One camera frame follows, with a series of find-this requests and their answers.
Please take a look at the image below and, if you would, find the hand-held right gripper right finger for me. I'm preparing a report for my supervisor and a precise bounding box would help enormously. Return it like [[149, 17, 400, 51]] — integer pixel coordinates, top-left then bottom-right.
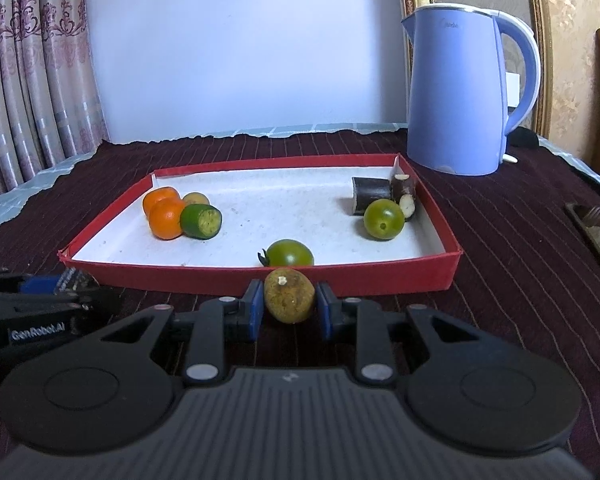
[[316, 282, 483, 386]]

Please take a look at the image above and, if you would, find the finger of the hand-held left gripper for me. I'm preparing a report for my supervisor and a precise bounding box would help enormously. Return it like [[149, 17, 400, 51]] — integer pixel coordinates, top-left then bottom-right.
[[0, 269, 63, 296], [0, 287, 131, 328]]

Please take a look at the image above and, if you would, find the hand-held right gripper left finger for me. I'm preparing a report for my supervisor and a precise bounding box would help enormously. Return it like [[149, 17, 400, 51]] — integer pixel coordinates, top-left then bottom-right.
[[100, 280, 265, 386]]

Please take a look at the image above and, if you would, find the brown round fruit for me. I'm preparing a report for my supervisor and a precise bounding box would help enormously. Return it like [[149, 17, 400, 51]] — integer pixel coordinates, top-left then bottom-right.
[[263, 268, 317, 325]]

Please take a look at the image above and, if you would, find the small dark sugarcane piece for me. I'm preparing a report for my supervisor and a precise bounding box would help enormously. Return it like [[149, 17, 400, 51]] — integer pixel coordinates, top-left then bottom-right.
[[55, 267, 101, 295]]

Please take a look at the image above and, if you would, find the green tomato with stem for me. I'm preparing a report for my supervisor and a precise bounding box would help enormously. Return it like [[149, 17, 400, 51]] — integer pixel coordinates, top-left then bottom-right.
[[258, 239, 315, 267]]

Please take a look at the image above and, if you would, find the large orange tangerine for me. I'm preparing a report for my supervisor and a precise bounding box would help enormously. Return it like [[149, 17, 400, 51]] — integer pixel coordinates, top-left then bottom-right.
[[148, 198, 187, 240]]

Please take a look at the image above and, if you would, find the bright green cut citrus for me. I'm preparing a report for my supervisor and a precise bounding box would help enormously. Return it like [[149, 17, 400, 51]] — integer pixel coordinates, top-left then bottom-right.
[[180, 203, 223, 240]]

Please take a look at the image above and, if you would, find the red cardboard tray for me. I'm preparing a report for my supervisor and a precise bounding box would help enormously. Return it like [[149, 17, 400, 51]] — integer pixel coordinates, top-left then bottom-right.
[[57, 152, 463, 298]]

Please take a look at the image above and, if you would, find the small orange tangerine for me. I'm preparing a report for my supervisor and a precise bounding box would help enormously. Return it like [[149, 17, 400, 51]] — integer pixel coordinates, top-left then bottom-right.
[[142, 186, 181, 218]]

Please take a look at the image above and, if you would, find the thick dark sugarcane segment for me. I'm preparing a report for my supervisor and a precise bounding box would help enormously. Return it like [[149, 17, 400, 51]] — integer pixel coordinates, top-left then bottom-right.
[[351, 176, 393, 217]]

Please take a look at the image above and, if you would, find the knobby dark sugarcane piece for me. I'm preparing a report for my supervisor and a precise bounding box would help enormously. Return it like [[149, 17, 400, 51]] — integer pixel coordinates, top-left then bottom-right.
[[390, 173, 417, 221]]

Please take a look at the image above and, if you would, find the dark maroon striped cloth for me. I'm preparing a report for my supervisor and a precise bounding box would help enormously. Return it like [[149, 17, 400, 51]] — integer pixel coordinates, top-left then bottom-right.
[[0, 127, 600, 466]]

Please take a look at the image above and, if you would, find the pink patterned curtain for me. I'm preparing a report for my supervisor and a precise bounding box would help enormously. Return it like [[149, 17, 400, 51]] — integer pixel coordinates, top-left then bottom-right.
[[0, 0, 110, 208]]

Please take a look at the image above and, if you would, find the blue electric kettle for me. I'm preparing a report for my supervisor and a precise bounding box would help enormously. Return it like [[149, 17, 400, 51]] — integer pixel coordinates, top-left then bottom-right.
[[400, 3, 541, 177]]

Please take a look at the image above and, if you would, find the black kettle base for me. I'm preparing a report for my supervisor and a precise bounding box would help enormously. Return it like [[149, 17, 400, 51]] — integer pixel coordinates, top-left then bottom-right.
[[510, 127, 540, 150]]

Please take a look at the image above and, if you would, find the white wall socket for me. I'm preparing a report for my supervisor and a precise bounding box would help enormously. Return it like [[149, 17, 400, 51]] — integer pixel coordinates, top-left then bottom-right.
[[505, 72, 521, 108]]

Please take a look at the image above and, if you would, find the gold framed wall panel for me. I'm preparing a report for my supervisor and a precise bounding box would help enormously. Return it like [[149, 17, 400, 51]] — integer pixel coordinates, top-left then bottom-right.
[[397, 0, 553, 136]]

